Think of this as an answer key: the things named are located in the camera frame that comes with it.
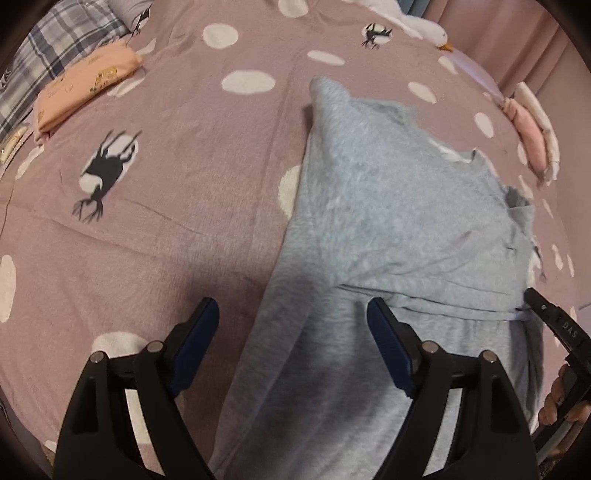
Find grey printed sweatshirt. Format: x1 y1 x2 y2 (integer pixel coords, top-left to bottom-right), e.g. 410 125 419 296
208 76 549 480

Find mauve polka dot blanket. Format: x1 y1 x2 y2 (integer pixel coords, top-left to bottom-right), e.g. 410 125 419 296
0 0 583 462

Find folded orange bear-print clothes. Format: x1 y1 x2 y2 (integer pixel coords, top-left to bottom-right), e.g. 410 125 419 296
32 44 142 145

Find folded white cloth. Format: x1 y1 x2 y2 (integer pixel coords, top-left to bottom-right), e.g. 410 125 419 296
514 82 562 186

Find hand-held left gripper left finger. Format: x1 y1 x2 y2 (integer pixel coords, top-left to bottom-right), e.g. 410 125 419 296
54 296 220 480

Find plaid pillow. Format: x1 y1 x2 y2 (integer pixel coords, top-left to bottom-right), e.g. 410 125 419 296
0 0 131 139

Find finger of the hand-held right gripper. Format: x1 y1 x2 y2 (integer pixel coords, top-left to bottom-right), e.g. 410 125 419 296
525 287 560 325

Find folded pink cloth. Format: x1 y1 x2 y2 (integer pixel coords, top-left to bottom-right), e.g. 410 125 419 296
502 97 549 175

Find white goose plush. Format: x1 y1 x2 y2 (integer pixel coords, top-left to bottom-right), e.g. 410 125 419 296
355 0 456 51

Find small beige folded cloth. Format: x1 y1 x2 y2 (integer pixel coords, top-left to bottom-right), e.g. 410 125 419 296
0 127 29 163

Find pink curtain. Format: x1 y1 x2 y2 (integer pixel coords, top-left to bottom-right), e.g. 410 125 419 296
434 0 591 109

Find lilac pillow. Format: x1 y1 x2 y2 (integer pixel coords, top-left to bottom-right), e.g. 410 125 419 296
107 0 154 25

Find person's right hand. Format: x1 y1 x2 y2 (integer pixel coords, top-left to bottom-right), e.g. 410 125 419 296
538 364 589 428

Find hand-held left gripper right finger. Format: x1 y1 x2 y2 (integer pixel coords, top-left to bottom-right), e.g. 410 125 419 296
367 296 541 480

